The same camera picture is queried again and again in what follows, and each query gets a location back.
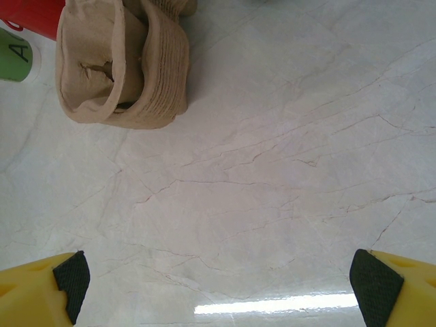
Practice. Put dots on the green paper cup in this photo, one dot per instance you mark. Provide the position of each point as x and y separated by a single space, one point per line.
13 61

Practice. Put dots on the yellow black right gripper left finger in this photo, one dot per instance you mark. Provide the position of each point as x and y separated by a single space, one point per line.
30 293

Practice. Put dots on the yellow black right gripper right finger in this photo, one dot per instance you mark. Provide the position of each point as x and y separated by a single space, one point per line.
408 293

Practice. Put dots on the red cup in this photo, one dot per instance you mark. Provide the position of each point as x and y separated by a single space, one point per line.
27 13

